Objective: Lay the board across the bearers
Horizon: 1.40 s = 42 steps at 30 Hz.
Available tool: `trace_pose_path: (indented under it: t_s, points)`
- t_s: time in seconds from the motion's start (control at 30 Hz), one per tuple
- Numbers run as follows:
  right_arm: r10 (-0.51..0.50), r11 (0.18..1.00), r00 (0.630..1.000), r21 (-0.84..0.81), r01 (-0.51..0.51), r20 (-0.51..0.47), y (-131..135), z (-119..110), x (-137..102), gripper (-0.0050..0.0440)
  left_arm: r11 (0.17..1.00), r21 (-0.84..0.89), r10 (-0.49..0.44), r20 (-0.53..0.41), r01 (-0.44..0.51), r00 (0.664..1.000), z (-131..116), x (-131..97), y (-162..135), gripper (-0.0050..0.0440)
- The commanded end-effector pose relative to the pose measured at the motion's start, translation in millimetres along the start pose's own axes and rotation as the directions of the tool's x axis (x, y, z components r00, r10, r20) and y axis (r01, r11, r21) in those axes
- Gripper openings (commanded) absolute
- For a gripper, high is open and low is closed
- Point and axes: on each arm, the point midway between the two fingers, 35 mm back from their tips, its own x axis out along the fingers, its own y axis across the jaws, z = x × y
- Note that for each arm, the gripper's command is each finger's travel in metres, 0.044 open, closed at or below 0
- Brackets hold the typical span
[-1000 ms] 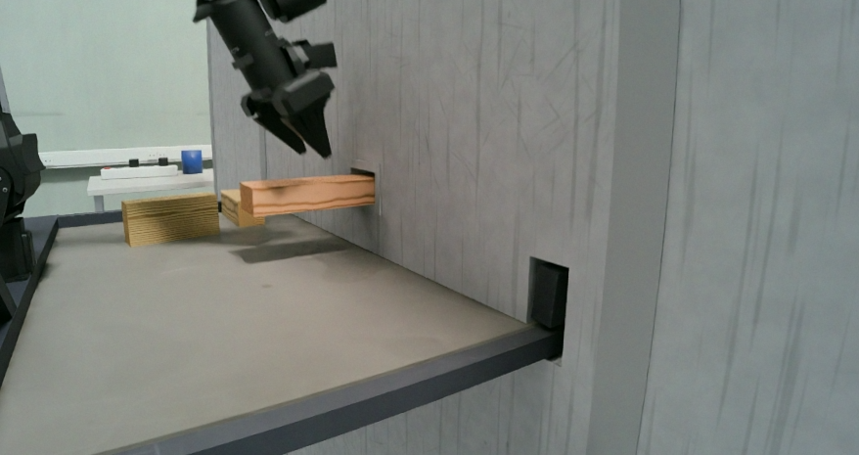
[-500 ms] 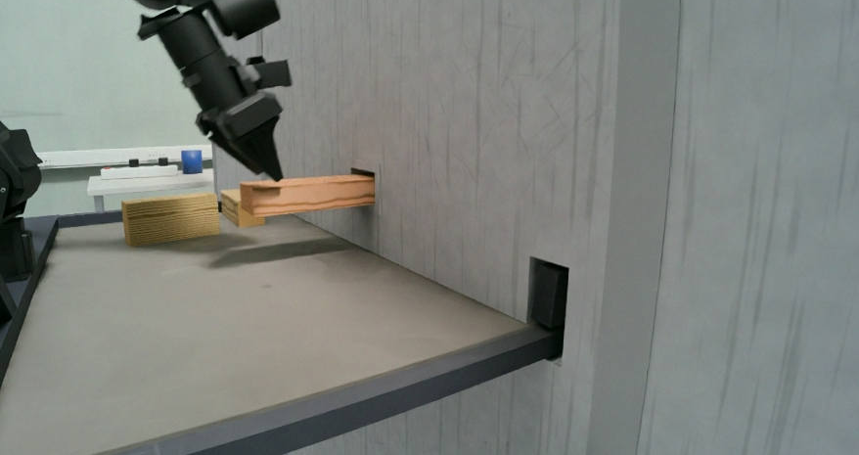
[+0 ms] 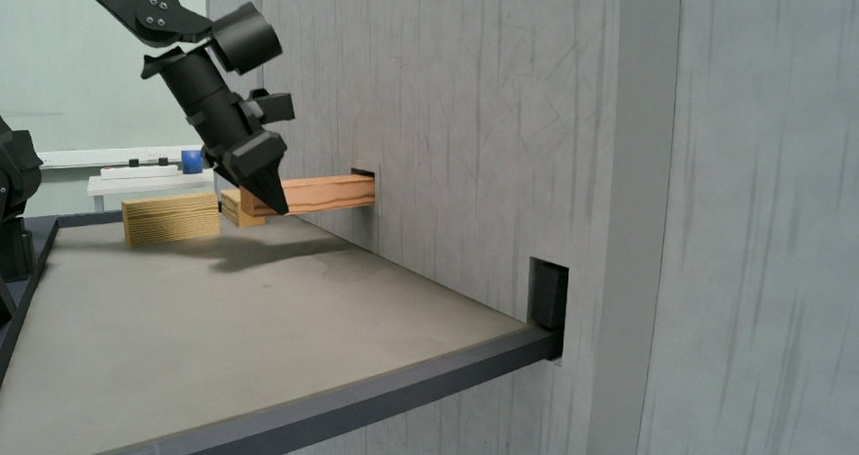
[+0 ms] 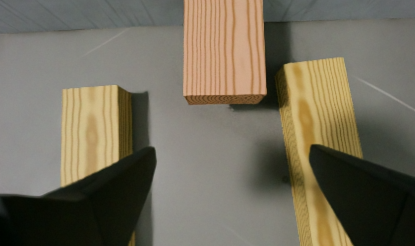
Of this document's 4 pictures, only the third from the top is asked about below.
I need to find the light wooden board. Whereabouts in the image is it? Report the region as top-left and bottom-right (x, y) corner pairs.
(240, 173), (375, 218)

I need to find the light wooden block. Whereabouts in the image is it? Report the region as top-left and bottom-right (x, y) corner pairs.
(220, 190), (265, 227)
(121, 192), (220, 247)

